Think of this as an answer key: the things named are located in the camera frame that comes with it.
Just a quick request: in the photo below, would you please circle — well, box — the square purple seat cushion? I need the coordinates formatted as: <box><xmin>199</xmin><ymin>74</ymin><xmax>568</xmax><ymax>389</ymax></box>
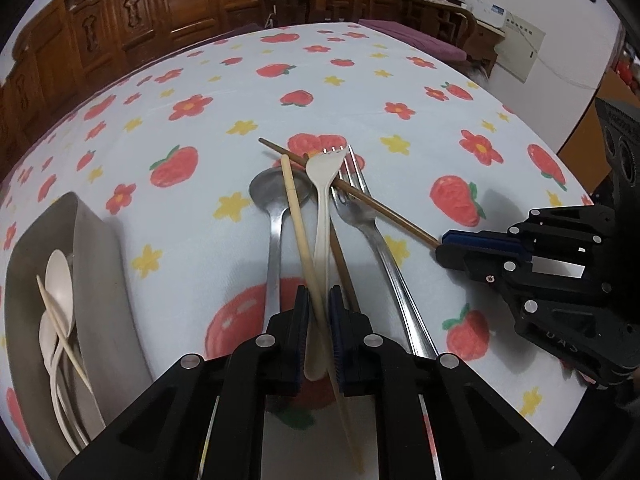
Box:
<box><xmin>360</xmin><ymin>19</ymin><xmax>468</xmax><ymax>61</ymax></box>

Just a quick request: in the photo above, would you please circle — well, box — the rectangular metal tin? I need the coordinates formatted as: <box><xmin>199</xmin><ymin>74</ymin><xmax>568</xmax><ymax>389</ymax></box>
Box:
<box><xmin>2</xmin><ymin>192</ymin><xmax>156</xmax><ymax>461</ymax></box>

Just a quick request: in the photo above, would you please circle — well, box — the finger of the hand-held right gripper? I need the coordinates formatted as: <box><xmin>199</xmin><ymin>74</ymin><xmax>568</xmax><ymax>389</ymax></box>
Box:
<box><xmin>434</xmin><ymin>244</ymin><xmax>622</xmax><ymax>312</ymax></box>
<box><xmin>441</xmin><ymin>205</ymin><xmax>619</xmax><ymax>262</ymax></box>

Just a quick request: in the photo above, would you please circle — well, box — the metal fork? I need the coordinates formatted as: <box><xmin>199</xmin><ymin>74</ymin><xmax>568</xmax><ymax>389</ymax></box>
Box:
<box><xmin>331</xmin><ymin>144</ymin><xmax>443</xmax><ymax>361</ymax></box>

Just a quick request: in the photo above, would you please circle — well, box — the wooden side table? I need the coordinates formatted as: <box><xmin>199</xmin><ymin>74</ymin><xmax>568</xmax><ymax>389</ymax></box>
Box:
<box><xmin>435</xmin><ymin>0</ymin><xmax>501</xmax><ymax>78</ymax></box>

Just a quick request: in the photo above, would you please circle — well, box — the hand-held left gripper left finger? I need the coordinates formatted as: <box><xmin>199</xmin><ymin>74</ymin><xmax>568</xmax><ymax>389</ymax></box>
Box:
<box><xmin>57</xmin><ymin>285</ymin><xmax>311</xmax><ymax>480</ymax></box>

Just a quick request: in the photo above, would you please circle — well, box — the white router box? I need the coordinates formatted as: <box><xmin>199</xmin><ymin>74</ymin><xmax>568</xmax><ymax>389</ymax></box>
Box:
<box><xmin>472</xmin><ymin>2</ymin><xmax>509</xmax><ymax>29</ymax></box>

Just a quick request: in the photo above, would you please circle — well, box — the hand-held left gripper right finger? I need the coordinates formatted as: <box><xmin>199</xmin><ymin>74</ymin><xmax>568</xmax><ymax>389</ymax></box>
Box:
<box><xmin>327</xmin><ymin>285</ymin><xmax>566</xmax><ymax>480</ymax></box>

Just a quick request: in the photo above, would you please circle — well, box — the white plastic fork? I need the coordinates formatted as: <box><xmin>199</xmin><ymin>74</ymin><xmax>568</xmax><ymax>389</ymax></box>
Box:
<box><xmin>302</xmin><ymin>145</ymin><xmax>352</xmax><ymax>382</ymax></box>

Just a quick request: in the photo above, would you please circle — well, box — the metal spoon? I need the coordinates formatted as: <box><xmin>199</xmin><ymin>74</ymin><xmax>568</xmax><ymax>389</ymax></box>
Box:
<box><xmin>248</xmin><ymin>167</ymin><xmax>317</xmax><ymax>323</ymax></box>

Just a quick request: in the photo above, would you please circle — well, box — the large white plastic spoon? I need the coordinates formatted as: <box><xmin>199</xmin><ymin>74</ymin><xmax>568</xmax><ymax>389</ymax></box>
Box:
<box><xmin>44</xmin><ymin>249</ymin><xmax>93</xmax><ymax>453</ymax></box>

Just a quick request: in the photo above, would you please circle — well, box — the carved wooden sofa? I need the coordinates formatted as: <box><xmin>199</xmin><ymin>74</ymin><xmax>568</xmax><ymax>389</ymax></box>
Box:
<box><xmin>0</xmin><ymin>0</ymin><xmax>266</xmax><ymax>176</ymax></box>

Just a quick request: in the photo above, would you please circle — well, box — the beige chopstick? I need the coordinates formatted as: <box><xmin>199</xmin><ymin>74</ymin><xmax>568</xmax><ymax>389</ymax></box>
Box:
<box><xmin>280</xmin><ymin>154</ymin><xmax>364</xmax><ymax>476</ymax></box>
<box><xmin>36</xmin><ymin>274</ymin><xmax>96</xmax><ymax>397</ymax></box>

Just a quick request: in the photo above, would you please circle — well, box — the small white plastic spoon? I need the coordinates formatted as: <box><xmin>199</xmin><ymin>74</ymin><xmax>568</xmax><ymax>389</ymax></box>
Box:
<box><xmin>38</xmin><ymin>311</ymin><xmax>83</xmax><ymax>456</ymax></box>

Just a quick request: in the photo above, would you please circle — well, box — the strawberry flower print tablecloth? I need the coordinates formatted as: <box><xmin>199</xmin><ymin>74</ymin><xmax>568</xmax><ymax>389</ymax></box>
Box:
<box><xmin>0</xmin><ymin>22</ymin><xmax>596</xmax><ymax>480</ymax></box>

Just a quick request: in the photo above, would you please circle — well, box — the brown chopstick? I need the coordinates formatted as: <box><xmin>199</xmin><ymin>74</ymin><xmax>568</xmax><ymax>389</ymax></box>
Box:
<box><xmin>258</xmin><ymin>137</ymin><xmax>441</xmax><ymax>250</ymax></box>
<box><xmin>302</xmin><ymin>152</ymin><xmax>362</xmax><ymax>313</ymax></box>

